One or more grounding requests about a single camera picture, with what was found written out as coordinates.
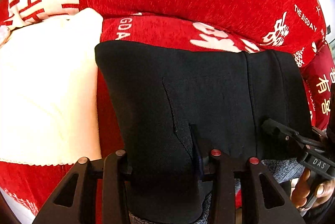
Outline black pants with patterned lining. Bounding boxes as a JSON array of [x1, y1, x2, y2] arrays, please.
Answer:
[[95, 41, 311, 223]]

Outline person's right hand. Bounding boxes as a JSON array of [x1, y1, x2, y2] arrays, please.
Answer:
[[291, 167, 335, 210]]

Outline red bed cover white characters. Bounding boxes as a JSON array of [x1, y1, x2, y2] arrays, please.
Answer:
[[0, 7, 317, 217]]

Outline dark red pillow gold characters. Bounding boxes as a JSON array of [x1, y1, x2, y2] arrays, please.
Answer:
[[300, 44, 334, 130]]

